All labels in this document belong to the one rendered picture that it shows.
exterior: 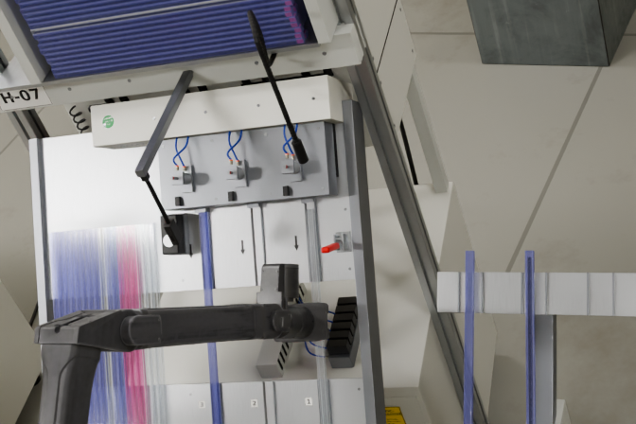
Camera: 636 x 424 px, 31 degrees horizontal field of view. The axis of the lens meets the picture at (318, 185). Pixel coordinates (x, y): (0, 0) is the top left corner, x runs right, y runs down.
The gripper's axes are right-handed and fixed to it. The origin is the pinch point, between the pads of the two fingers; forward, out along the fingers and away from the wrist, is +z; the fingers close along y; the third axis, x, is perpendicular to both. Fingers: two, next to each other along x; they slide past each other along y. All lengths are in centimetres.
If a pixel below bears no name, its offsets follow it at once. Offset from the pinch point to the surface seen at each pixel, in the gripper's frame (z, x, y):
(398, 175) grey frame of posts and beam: 13.8, -28.4, -12.9
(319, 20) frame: -22, -50, -11
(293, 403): 2.1, 14.6, 6.2
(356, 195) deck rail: -2.5, -22.8, -9.4
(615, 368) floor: 114, 12, -40
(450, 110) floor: 195, -80, 20
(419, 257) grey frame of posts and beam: 31.8, -13.5, -11.3
